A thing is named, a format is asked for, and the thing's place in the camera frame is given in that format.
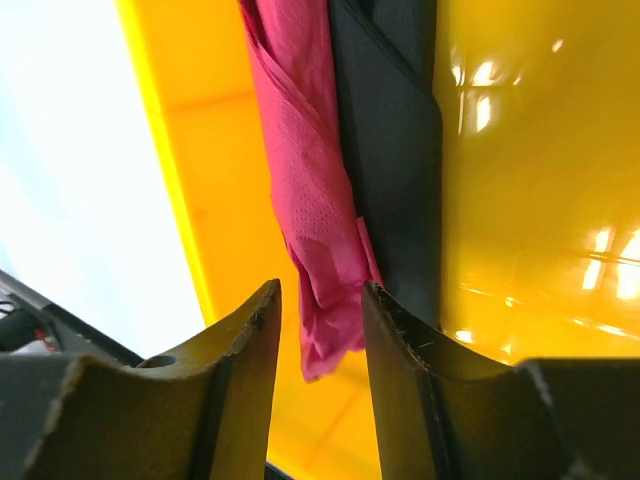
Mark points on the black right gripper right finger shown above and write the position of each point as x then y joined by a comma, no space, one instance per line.
443,411

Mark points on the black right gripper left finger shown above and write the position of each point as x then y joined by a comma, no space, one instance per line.
201,410

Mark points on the pink paper napkin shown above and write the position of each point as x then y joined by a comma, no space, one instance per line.
289,44

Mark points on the black rolled napkin bundle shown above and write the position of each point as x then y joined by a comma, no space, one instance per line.
391,134

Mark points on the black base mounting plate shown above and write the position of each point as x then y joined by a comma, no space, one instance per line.
34,324

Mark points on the yellow plastic bin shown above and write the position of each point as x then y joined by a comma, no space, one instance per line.
540,102

